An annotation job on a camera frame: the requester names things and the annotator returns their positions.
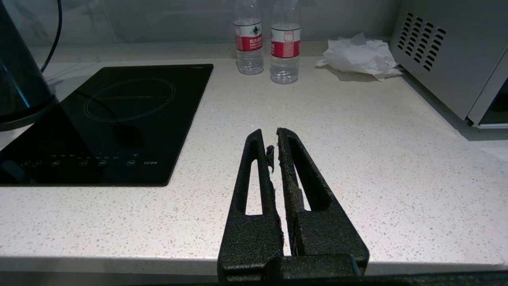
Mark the crumpled white paper towel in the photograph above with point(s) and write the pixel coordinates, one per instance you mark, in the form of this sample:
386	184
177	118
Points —
359	55

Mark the black electric kettle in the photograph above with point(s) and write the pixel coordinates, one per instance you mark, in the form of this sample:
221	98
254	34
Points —
20	75

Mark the silver microwave oven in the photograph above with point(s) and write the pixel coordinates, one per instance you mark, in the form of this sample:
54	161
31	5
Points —
448	55

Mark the black induction cooktop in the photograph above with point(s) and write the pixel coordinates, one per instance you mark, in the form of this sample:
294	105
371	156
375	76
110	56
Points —
115	123

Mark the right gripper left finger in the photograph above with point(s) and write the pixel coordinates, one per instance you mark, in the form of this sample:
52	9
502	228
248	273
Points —
250	234

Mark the clear water bottle red label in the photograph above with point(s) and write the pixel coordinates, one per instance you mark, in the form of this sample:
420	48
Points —
285	51
249	43

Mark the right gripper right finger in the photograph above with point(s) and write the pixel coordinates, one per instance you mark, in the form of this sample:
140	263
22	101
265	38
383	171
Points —
325	234

